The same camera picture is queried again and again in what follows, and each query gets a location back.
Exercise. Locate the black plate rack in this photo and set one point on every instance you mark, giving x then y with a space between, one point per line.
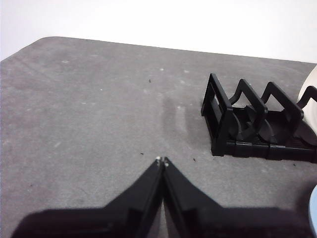
247 146

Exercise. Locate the blue plate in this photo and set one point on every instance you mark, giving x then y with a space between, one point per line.
314 208

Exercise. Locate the white plate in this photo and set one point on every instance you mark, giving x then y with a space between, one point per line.
312 81

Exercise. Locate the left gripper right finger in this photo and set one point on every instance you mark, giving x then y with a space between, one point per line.
203 220

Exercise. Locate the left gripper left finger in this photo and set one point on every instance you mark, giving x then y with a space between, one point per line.
123 218

